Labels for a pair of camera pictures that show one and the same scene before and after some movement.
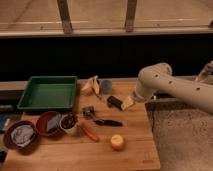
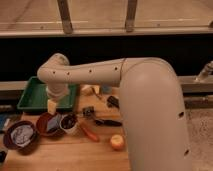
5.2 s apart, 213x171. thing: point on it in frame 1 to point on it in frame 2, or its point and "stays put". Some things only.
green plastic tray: [48, 93] stays put
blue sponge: [53, 123] stays put
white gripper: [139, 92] to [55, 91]
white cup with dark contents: [68, 123] stays put
